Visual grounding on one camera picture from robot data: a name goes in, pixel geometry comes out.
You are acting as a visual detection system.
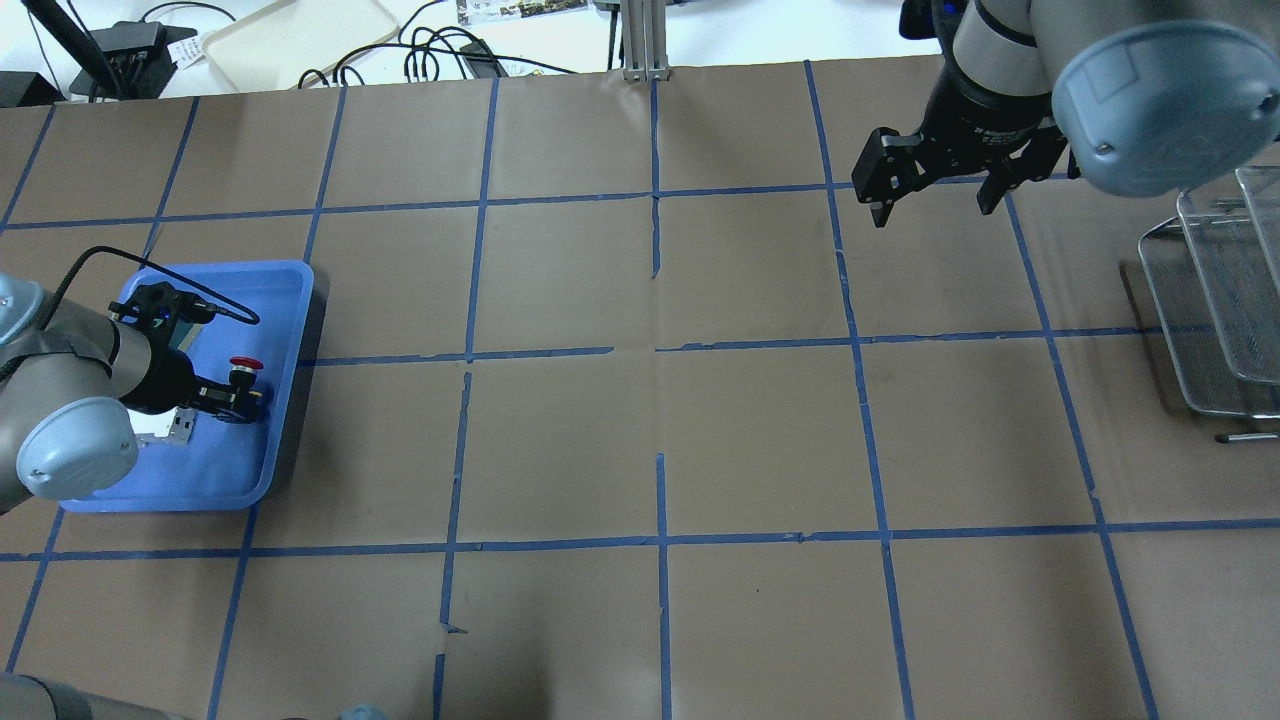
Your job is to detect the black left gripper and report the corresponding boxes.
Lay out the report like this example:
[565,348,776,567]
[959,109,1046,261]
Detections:
[131,334,264,424]

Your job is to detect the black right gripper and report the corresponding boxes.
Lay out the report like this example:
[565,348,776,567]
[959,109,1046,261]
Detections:
[852,67,1068,229]

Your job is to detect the red emergency stop button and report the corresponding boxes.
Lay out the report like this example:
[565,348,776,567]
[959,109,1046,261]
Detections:
[228,356,264,395]

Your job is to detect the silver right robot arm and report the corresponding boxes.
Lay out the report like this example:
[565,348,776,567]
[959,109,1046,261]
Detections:
[851,1,1279,227]

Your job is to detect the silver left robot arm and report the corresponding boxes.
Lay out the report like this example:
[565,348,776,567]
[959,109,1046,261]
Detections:
[1,274,262,512]

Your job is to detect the blue plastic tray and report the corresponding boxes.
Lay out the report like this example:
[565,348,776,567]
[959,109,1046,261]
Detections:
[60,260,315,512]

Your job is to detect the black power adapter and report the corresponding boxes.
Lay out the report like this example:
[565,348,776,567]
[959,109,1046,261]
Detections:
[457,38,509,79]

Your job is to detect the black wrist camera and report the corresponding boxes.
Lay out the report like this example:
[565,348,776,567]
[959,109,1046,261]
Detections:
[108,282,216,351]

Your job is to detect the silver wire mesh shelf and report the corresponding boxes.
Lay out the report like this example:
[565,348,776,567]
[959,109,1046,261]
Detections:
[1138,164,1279,421]

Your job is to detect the aluminium frame post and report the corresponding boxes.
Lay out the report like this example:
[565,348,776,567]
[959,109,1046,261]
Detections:
[620,0,671,82]

